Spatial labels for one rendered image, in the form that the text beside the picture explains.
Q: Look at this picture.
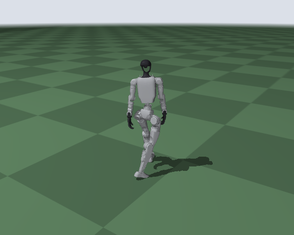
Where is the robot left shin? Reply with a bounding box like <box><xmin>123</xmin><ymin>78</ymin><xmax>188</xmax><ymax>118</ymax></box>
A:
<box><xmin>142</xmin><ymin>131</ymin><xmax>152</xmax><ymax>156</ymax></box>

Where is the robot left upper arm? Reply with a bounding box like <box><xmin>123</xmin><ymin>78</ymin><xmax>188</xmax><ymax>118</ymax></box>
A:
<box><xmin>130</xmin><ymin>78</ymin><xmax>137</xmax><ymax>101</ymax></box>

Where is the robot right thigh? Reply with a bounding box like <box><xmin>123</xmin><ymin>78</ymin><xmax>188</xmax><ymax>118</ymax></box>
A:
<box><xmin>144</xmin><ymin>114</ymin><xmax>161</xmax><ymax>150</ymax></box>

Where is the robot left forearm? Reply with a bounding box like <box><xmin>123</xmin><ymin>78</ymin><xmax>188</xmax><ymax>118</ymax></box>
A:
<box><xmin>127</xmin><ymin>95</ymin><xmax>134</xmax><ymax>116</ymax></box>

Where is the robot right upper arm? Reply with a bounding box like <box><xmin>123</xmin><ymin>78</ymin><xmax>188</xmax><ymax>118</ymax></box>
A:
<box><xmin>154</xmin><ymin>77</ymin><xmax>164</xmax><ymax>100</ymax></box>

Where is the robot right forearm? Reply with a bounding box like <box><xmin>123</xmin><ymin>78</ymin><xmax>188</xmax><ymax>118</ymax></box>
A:
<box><xmin>160</xmin><ymin>94</ymin><xmax>167</xmax><ymax>113</ymax></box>

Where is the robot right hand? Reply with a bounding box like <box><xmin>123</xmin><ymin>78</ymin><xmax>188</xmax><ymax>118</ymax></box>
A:
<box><xmin>161</xmin><ymin>111</ymin><xmax>167</xmax><ymax>125</ymax></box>

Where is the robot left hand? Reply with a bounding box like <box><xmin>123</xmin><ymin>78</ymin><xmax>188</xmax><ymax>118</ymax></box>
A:
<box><xmin>127</xmin><ymin>112</ymin><xmax>133</xmax><ymax>129</ymax></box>

